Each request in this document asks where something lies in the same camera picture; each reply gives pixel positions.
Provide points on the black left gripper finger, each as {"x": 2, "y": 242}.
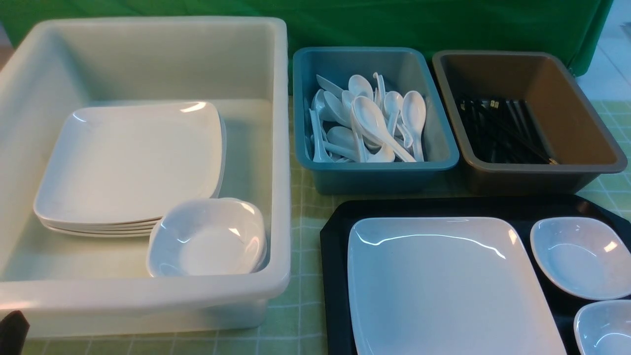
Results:
{"x": 13, "y": 332}

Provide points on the large white square rice plate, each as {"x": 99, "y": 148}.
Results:
{"x": 446, "y": 286}

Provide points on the white square side dish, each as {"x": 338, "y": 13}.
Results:
{"x": 582, "y": 256}

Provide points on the white small bowl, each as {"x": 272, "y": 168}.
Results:
{"x": 604, "y": 328}

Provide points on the stack of white square plates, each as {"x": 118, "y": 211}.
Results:
{"x": 115, "y": 171}

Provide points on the large white plastic tub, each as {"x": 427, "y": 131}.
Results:
{"x": 69, "y": 285}

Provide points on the stack of white small bowls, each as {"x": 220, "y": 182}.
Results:
{"x": 208, "y": 237}

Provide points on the green checkered table mat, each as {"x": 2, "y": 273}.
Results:
{"x": 294, "y": 322}

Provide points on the pile of white spoons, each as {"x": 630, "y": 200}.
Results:
{"x": 366, "y": 124}

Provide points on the teal plastic spoon bin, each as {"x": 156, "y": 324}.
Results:
{"x": 404, "y": 69}

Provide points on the pile of black chopsticks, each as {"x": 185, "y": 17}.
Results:
{"x": 503, "y": 131}

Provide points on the black serving tray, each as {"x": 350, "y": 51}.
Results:
{"x": 522, "y": 212}

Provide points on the brown plastic chopstick bin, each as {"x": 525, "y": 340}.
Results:
{"x": 573, "y": 132}

